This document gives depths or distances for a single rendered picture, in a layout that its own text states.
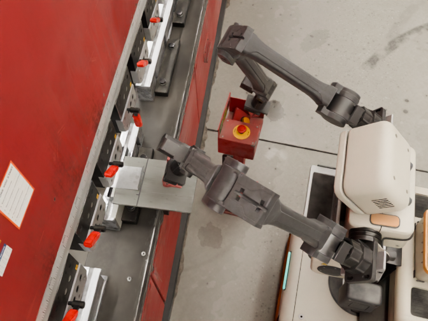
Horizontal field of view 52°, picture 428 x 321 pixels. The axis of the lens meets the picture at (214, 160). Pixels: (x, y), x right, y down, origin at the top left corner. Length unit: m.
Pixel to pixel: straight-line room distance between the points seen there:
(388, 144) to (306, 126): 1.71
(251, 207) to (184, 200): 0.64
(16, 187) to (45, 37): 0.29
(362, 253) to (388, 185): 0.19
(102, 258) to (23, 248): 0.66
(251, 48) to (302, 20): 2.21
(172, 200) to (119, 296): 0.35
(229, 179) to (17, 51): 0.44
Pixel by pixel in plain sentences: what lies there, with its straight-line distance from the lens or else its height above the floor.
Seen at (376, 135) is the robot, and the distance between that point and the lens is 1.19.
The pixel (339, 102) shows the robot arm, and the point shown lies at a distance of 1.36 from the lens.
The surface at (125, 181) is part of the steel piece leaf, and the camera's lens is 1.51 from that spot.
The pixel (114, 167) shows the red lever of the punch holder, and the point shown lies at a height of 1.24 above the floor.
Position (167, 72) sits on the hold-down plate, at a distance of 1.89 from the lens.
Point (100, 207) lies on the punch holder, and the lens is 1.31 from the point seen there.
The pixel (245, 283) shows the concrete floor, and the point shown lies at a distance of 2.40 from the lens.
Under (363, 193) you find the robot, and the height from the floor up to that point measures 1.34.
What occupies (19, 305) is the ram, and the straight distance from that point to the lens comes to 0.97.
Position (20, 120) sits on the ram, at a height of 1.69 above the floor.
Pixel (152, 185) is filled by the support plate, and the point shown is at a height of 1.00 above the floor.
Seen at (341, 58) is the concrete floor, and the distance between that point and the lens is 3.26.
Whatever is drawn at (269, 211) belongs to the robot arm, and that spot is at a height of 1.54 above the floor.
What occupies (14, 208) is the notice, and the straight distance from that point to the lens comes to 0.87.
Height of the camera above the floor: 2.32
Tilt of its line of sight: 60 degrees down
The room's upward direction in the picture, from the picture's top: 2 degrees counter-clockwise
